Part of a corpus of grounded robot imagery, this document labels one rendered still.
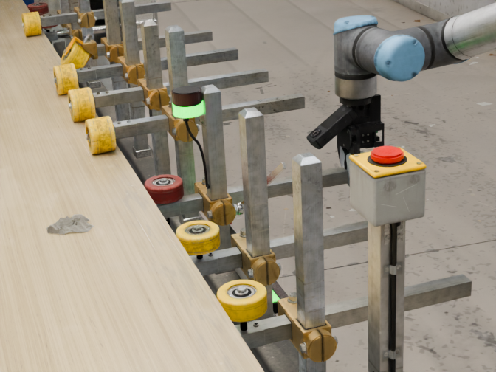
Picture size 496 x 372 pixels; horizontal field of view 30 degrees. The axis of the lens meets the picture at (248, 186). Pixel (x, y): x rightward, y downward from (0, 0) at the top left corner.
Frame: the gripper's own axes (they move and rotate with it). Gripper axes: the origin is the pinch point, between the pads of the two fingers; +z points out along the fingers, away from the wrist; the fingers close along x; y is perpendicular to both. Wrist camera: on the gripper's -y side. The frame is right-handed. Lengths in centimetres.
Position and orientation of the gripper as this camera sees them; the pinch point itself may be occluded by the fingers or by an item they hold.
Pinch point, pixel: (348, 181)
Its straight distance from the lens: 207.7
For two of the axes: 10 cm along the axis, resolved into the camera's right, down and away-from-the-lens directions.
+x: -3.3, -3.5, 8.8
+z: 0.5, 9.2, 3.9
